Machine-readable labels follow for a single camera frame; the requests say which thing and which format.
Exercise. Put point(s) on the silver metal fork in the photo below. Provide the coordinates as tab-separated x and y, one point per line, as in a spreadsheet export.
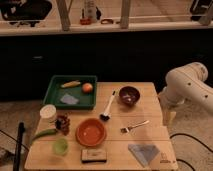
129	128

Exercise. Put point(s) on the black pole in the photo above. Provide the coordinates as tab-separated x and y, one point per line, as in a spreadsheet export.
16	162

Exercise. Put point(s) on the green pepper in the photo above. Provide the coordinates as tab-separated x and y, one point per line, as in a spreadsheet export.
45	133

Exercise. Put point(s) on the orange fruit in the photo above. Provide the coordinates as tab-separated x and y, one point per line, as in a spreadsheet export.
87	87

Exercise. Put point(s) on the white bottle on ledge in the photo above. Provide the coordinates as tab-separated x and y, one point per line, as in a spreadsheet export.
90	10

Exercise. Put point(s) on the blue cloth in tray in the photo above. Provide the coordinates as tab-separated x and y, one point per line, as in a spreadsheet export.
68	99

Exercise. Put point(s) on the blue grey cloth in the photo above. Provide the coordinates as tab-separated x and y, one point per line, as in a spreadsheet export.
144	154

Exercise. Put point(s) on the purple bowl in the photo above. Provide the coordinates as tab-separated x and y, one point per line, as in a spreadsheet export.
129	95

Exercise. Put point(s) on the black office chair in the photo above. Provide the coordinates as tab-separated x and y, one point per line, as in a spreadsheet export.
30	12

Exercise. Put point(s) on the orange bowl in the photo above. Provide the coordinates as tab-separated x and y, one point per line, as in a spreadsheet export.
91	132

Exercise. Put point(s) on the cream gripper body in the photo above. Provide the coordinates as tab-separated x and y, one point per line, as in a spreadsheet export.
168	114

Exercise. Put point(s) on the orange ring object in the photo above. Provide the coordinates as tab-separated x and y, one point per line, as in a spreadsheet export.
107	21

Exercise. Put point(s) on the wooden block sponge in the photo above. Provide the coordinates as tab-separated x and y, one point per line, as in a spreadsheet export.
93	155

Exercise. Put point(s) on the dark red grape bunch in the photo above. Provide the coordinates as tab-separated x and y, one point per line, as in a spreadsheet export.
62	124

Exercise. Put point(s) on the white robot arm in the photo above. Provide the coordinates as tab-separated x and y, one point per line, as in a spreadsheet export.
185	82

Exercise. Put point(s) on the white cup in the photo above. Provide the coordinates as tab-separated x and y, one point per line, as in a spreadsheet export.
48	113

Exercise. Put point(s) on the light green cup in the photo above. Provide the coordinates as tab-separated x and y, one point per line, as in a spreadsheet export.
60	146

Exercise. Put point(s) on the green plastic tray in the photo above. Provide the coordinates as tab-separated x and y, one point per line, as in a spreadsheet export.
54	92

